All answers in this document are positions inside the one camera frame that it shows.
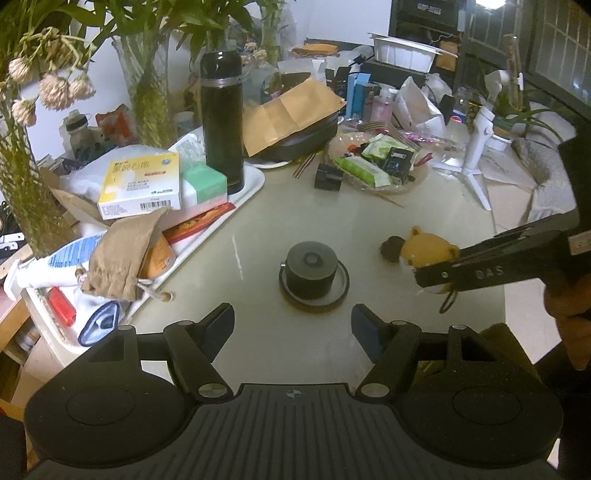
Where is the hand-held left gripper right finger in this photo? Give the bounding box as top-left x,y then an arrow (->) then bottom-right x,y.
352,305 -> 536,400

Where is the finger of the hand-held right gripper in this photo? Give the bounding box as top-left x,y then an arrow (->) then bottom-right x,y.
458,211 -> 581,260
414,255 -> 563,295

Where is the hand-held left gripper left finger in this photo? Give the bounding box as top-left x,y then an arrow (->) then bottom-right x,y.
81,303 -> 235,401

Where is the yellow bear toy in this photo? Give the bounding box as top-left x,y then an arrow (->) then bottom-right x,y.
398,225 -> 461,315

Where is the black adapter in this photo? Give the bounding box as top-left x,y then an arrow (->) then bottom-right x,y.
314,162 -> 343,193

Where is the person's right hand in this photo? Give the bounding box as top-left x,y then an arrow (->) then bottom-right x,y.
544,275 -> 591,372

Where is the black figurine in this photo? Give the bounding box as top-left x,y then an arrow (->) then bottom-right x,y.
379,235 -> 407,263

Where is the potted green plant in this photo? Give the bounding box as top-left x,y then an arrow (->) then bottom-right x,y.
489,69 -> 566,141

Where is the white tripod gimbal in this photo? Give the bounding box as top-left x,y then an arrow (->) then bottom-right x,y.
433,68 -> 526,212

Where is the white tray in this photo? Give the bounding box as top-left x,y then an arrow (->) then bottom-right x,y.
20,137 -> 267,354

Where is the green tissue pack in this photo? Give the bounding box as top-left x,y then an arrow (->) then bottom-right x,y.
180,163 -> 230,207

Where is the small red packet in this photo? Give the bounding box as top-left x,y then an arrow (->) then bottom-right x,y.
45,287 -> 77,328

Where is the glass bowl of snacks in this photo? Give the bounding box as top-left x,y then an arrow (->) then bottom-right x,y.
325,130 -> 431,195

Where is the white plastic bag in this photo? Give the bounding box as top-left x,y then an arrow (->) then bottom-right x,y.
392,76 -> 447,140

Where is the yellow medicine box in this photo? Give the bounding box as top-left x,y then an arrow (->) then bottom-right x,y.
97,152 -> 184,221

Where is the white and blue tube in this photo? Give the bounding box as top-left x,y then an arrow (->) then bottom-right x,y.
4,232 -> 108,297

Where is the pink pump bottle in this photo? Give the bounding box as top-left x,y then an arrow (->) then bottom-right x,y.
371,87 -> 394,123

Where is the black thermos bottle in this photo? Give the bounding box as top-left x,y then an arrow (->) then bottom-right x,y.
199,49 -> 246,196

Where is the black zip case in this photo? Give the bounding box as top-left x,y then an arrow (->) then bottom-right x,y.
244,112 -> 341,163

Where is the blue carton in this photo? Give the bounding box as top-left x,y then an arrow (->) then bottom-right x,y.
345,73 -> 380,117

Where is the white food container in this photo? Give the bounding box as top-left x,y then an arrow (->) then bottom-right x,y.
368,32 -> 459,73

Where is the brown paper envelope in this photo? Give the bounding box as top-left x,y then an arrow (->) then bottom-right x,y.
242,76 -> 347,158

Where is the slim glass vase with bamboo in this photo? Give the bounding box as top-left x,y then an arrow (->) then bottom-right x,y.
260,0 -> 283,66

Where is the round dark coaster ring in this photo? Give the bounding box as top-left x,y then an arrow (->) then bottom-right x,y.
278,260 -> 350,313

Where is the brown drawstring pouch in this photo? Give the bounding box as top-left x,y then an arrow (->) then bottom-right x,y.
80,207 -> 172,304

